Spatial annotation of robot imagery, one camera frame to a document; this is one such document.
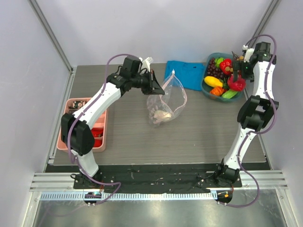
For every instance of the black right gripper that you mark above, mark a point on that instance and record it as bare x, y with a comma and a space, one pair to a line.
237, 67

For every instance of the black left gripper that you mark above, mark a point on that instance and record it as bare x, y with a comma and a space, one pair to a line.
153, 87

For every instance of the pink toy dragon fruit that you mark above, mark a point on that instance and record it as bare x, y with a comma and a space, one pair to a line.
237, 85

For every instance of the clear pink-dotted zip bag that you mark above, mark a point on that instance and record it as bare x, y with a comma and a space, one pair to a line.
173, 101

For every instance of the beige toy potato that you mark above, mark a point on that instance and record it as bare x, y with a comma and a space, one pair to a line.
161, 116

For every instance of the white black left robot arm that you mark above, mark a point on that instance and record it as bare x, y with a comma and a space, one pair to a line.
76, 127

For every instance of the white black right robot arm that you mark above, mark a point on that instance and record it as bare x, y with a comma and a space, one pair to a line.
257, 65

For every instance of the red toy bell pepper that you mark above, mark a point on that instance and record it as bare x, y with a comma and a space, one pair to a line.
226, 66

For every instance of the brown toy longan bunch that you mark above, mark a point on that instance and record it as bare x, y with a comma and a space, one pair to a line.
236, 57

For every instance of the green toy vegetable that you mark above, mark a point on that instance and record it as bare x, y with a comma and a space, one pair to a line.
218, 61

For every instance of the green toy cucumber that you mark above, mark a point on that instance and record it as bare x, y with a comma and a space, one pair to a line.
229, 94

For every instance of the purple toy grape bunch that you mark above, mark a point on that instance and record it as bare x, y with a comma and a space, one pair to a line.
214, 70

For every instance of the yellow toy mango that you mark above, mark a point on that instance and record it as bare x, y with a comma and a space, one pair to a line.
213, 81

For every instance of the teal plastic fruit basket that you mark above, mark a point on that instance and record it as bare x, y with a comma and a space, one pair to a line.
206, 89

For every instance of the blue folded cloth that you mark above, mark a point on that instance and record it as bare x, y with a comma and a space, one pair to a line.
189, 74

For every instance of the lower red folded cloth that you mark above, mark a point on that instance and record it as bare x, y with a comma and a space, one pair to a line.
98, 142

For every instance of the rose patterned dark cloth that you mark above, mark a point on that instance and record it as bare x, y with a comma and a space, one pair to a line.
75, 105

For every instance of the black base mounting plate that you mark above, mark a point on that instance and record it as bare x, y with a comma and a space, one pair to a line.
155, 179

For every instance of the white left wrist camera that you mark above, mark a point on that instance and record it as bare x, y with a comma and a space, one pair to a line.
146, 63

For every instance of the aluminium frame rail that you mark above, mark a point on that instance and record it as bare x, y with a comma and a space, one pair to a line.
267, 179

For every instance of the white slotted cable duct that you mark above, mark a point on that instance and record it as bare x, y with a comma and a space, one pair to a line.
96, 196

